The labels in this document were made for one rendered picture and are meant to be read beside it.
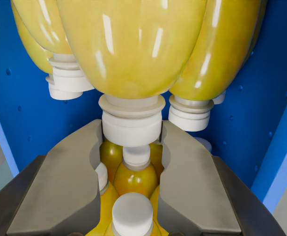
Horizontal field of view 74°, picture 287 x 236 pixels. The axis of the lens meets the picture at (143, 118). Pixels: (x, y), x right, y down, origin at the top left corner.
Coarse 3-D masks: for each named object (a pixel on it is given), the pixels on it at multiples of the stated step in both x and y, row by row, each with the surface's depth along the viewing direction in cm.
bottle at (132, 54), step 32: (64, 0) 7; (96, 0) 7; (128, 0) 6; (160, 0) 7; (192, 0) 7; (96, 32) 7; (128, 32) 7; (160, 32) 7; (192, 32) 8; (96, 64) 8; (128, 64) 8; (160, 64) 8; (128, 96) 9; (160, 96) 12
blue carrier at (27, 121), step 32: (0, 0) 18; (0, 32) 18; (0, 64) 19; (32, 64) 23; (256, 64) 21; (0, 96) 19; (32, 96) 24; (96, 96) 32; (256, 96) 21; (0, 128) 19; (32, 128) 24; (64, 128) 30; (224, 128) 27; (256, 128) 21; (32, 160) 25; (224, 160) 28; (256, 160) 20; (256, 192) 9
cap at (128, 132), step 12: (108, 120) 11; (120, 120) 11; (132, 120) 10; (144, 120) 11; (156, 120) 11; (108, 132) 11; (120, 132) 11; (132, 132) 11; (144, 132) 11; (156, 132) 12; (120, 144) 11; (132, 144) 11; (144, 144) 11
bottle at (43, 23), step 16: (16, 0) 12; (32, 0) 11; (48, 0) 11; (32, 16) 12; (48, 16) 12; (32, 32) 13; (48, 32) 12; (64, 32) 12; (48, 48) 14; (64, 48) 13; (64, 64) 14
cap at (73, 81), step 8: (56, 72) 15; (64, 72) 15; (72, 72) 15; (80, 72) 15; (56, 80) 15; (64, 80) 15; (72, 80) 15; (80, 80) 15; (64, 88) 15; (72, 88) 15; (80, 88) 15; (88, 88) 16
